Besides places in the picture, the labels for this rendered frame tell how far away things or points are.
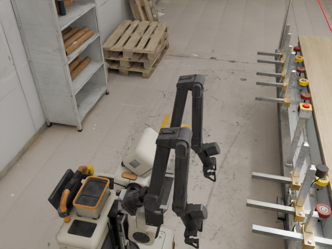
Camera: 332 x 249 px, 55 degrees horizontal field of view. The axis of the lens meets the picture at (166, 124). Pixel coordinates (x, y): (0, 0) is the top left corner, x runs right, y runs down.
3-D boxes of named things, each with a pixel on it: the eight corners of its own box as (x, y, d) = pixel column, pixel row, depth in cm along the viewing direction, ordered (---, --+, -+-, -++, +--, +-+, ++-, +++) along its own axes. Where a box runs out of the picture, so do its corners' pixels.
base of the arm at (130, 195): (128, 186, 155) (120, 205, 146) (140, 181, 151) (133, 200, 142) (139, 197, 158) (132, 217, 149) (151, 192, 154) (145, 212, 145)
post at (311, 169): (289, 224, 197) (310, 168, 168) (289, 219, 200) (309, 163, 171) (295, 225, 196) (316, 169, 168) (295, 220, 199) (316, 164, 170)
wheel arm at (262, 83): (255, 85, 308) (256, 81, 306) (256, 83, 311) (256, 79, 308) (303, 90, 300) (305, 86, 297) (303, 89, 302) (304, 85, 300)
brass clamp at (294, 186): (289, 189, 204) (291, 184, 201) (288, 174, 215) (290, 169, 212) (300, 191, 203) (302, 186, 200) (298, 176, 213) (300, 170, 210)
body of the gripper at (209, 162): (215, 158, 189) (209, 149, 186) (214, 170, 180) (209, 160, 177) (204, 161, 191) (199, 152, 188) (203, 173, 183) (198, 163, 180)
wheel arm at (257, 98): (254, 101, 290) (255, 97, 287) (255, 99, 293) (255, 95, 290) (306, 106, 281) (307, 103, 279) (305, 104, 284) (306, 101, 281)
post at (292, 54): (280, 98, 314) (291, 52, 285) (280, 96, 317) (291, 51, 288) (284, 98, 313) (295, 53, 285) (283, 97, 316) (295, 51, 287)
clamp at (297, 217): (293, 221, 184) (296, 215, 181) (292, 202, 195) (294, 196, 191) (304, 223, 183) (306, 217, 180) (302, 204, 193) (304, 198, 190)
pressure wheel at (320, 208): (311, 225, 184) (317, 212, 177) (310, 214, 190) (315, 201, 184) (326, 228, 183) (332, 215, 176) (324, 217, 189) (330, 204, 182)
